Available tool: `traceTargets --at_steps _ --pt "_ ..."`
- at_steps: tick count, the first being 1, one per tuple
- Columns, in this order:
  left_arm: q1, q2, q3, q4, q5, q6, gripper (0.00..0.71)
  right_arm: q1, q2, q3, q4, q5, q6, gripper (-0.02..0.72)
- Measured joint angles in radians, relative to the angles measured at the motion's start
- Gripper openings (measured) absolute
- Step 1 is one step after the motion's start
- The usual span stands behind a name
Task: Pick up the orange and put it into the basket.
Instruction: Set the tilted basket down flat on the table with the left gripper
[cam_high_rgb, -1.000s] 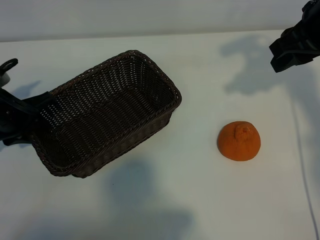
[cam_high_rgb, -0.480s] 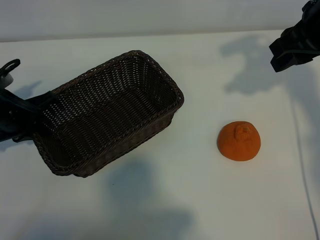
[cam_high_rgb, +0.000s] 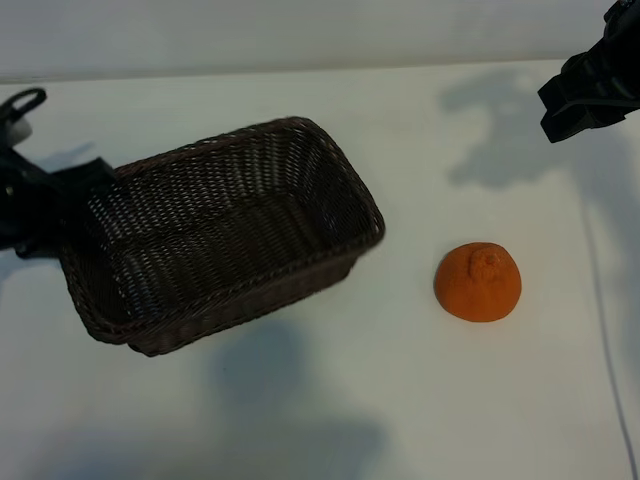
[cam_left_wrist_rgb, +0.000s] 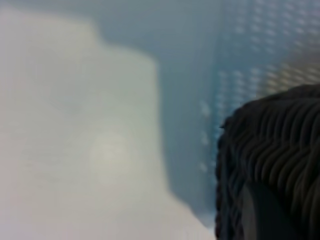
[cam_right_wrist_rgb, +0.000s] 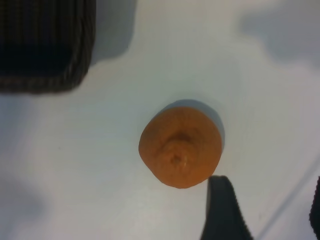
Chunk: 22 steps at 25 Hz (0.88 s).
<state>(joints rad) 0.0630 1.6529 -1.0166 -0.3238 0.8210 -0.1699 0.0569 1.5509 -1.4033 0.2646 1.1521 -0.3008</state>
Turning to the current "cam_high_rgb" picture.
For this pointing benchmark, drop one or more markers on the orange fruit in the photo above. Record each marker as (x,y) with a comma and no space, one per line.
(477,295)

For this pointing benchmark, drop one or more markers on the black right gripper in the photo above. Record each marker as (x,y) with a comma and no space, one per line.
(617,65)

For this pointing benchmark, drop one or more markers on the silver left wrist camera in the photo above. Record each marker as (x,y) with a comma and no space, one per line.
(21,132)

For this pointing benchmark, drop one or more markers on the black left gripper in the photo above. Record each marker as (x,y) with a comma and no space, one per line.
(27,210)

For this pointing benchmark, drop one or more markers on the dark brown wicker basket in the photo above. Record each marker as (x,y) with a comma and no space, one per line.
(225,235)

